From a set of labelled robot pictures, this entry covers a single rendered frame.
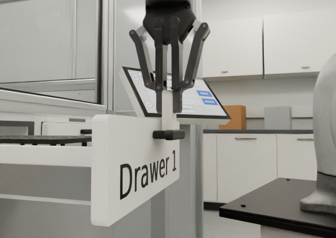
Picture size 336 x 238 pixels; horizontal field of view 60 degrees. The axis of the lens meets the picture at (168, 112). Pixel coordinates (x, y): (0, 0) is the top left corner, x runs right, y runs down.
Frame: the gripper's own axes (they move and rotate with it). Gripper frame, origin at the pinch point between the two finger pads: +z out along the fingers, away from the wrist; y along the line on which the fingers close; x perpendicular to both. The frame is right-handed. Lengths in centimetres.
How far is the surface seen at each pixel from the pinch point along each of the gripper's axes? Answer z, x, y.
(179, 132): 2.8, 3.3, -2.4
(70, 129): 2.7, -22.7, 33.2
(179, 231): 51, -93, 22
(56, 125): 1.7, -16.9, 33.2
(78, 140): 3.9, 7.6, 11.0
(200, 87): -20, -110, 14
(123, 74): -22, -76, 43
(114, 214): 10.9, 16.0, 1.2
